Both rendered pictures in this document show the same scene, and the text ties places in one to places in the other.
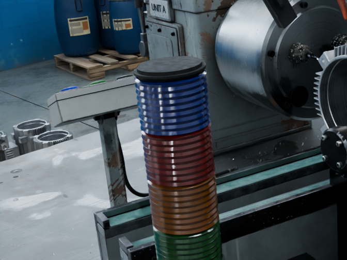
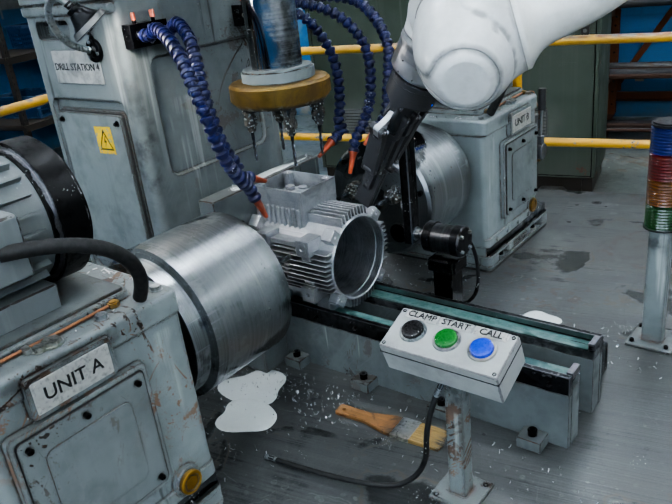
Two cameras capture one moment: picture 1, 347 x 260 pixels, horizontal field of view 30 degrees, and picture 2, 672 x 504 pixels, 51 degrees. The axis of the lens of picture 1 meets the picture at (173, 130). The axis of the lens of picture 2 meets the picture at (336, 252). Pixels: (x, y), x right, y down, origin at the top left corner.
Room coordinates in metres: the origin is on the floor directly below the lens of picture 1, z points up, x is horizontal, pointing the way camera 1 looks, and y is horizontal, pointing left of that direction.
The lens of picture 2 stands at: (1.52, 0.76, 1.54)
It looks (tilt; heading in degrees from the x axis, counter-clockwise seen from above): 23 degrees down; 244
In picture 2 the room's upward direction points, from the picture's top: 7 degrees counter-clockwise
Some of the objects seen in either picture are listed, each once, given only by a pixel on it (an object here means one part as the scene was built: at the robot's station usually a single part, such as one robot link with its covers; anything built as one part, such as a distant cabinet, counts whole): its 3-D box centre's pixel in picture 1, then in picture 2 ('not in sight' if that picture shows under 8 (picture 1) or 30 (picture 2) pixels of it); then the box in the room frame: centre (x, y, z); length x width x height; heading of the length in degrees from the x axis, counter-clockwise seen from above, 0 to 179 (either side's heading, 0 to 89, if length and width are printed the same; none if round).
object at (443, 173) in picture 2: not in sight; (409, 182); (0.71, -0.51, 1.04); 0.41 x 0.25 x 0.25; 24
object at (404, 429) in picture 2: not in sight; (389, 424); (1.06, -0.08, 0.80); 0.21 x 0.05 x 0.01; 118
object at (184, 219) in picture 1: (183, 196); (665, 189); (0.52, 0.00, 1.10); 0.06 x 0.06 x 0.04
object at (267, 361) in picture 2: not in sight; (263, 335); (1.14, -0.39, 0.86); 0.07 x 0.06 x 0.12; 24
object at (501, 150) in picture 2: not in sight; (466, 170); (0.47, -0.62, 0.99); 0.35 x 0.31 x 0.37; 24
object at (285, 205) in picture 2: not in sight; (295, 198); (1.03, -0.41, 1.11); 0.12 x 0.11 x 0.07; 114
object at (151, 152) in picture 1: (178, 149); (667, 164); (0.52, 0.00, 1.14); 0.06 x 0.06 x 0.04
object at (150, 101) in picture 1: (172, 99); (669, 138); (0.52, 0.00, 1.19); 0.06 x 0.06 x 0.04
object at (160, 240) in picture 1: (188, 242); (663, 214); (0.52, 0.00, 1.05); 0.06 x 0.06 x 0.04
